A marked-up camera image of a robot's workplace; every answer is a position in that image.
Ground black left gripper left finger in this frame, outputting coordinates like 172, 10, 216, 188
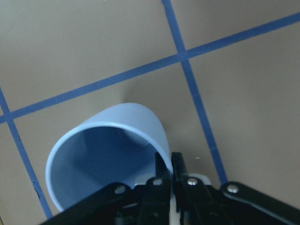
137, 153, 171, 225

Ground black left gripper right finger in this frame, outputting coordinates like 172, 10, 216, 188
171, 152, 225, 225

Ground light blue plastic cup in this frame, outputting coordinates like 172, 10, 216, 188
45, 103, 173, 211

